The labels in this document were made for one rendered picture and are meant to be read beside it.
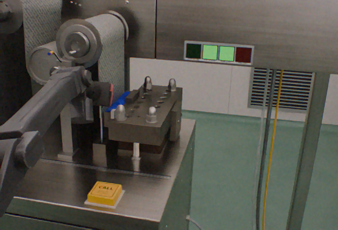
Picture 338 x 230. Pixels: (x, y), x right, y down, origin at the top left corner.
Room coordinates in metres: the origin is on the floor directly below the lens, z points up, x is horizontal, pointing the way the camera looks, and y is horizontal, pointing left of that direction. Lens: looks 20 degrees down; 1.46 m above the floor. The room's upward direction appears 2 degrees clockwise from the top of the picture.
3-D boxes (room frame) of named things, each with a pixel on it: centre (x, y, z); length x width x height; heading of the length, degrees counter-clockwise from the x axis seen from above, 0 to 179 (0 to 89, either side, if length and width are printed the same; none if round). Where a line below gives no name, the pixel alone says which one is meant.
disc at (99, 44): (1.08, 0.27, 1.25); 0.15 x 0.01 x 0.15; 79
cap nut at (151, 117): (1.04, 0.05, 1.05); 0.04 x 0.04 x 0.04
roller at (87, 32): (1.20, 0.24, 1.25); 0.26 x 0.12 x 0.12; 169
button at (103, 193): (0.82, 0.16, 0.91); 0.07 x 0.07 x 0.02; 79
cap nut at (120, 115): (1.05, 0.14, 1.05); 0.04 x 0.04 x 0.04
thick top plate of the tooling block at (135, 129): (1.21, 0.06, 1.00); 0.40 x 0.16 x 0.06; 169
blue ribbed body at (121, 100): (1.18, 0.16, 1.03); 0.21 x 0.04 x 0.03; 169
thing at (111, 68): (1.19, 0.19, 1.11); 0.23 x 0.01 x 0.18; 169
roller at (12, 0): (1.26, 0.49, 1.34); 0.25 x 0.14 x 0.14; 169
